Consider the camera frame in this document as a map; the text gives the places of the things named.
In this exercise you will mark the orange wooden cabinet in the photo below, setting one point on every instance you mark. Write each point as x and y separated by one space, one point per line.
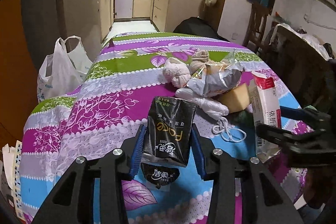
15 61

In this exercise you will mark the beige sock ball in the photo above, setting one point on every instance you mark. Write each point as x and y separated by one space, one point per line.
199 61

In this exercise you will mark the black fabric cover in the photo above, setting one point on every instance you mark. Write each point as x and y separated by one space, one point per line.
199 28

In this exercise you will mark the silver foil bag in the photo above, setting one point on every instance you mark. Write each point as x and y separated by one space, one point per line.
215 79

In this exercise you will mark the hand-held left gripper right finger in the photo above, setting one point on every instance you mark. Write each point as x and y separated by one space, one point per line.
198 153

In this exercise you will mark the white dotted sheet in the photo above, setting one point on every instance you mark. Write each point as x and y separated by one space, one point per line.
15 174

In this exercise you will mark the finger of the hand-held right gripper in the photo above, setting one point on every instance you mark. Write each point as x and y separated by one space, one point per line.
304 115
286 138

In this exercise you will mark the black tissue packet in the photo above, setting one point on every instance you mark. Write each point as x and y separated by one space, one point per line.
169 132

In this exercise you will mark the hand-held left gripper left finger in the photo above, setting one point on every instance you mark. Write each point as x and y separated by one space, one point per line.
137 153

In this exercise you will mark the green fibre bundle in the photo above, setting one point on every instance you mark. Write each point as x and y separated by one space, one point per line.
242 117

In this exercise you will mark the white cloth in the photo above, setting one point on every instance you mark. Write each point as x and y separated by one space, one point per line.
302 37

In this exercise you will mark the pink white sock ball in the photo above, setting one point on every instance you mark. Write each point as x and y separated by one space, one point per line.
176 73

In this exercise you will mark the tan cardboard box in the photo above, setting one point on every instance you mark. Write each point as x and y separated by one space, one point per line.
235 98

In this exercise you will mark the kitchen counter cabinets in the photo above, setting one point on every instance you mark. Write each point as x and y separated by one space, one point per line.
160 3

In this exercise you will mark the striped floral tablecloth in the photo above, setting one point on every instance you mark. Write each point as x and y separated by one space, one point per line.
105 98

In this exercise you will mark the white red-ended carton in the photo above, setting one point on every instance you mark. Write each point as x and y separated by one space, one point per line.
265 100

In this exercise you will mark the wooden chair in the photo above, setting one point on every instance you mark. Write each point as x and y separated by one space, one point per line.
256 29

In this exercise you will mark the white plastic bag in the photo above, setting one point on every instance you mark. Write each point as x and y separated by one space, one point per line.
59 74

